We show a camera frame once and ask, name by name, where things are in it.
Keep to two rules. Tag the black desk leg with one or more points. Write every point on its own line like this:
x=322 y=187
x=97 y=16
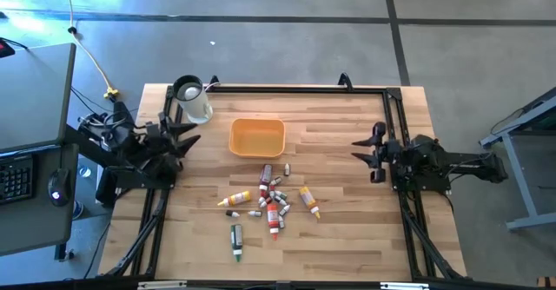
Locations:
x=82 y=144

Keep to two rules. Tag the large green food coloring bottle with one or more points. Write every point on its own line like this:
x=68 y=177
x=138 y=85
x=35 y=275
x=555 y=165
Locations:
x=236 y=238

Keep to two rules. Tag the black aluminium table frame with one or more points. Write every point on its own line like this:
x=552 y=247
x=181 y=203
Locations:
x=304 y=90

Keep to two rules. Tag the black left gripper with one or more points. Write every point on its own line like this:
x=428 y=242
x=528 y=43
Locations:
x=158 y=151

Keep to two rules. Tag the clear plastic bottle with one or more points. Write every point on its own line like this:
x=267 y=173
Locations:
x=84 y=171
x=77 y=209

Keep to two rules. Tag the silver metal bracket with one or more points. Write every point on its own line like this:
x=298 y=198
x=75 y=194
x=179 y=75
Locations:
x=404 y=286
x=161 y=285

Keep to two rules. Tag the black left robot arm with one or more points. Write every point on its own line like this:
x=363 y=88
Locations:
x=121 y=133

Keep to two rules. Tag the black power box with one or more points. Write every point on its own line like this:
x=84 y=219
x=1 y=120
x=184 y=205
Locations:
x=106 y=188

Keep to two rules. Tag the small black food coloring bottle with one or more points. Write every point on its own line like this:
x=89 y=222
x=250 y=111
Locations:
x=230 y=213

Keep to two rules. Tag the black device red light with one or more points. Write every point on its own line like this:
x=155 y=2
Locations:
x=5 y=48

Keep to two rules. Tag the black frame clamp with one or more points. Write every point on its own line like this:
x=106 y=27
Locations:
x=345 y=81
x=213 y=81

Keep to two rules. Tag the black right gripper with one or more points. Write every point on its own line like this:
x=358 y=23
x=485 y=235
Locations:
x=388 y=155

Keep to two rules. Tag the black computer mouse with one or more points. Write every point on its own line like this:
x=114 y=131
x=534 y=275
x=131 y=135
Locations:
x=59 y=187

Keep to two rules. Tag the large orange food coloring bottle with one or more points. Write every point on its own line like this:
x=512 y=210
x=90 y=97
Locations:
x=273 y=217

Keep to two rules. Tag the large red food coloring bottle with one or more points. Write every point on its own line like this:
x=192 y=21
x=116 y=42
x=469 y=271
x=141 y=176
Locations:
x=266 y=175

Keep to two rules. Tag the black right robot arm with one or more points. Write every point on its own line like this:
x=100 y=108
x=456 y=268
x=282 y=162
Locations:
x=434 y=155

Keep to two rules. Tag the large yellow food coloring bottle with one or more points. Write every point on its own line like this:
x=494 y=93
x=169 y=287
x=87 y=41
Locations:
x=307 y=197
x=238 y=199

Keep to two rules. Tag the black keyboard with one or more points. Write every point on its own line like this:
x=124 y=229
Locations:
x=15 y=179

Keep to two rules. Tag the grey desk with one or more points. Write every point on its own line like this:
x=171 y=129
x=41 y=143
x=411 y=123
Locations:
x=39 y=225

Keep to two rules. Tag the yellow plastic bin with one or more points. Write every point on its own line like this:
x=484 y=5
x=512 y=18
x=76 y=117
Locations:
x=256 y=139

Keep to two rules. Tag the grey metal table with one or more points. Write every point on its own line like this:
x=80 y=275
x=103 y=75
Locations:
x=519 y=181

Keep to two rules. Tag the grey flat panel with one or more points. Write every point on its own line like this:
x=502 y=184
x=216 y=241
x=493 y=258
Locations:
x=35 y=94

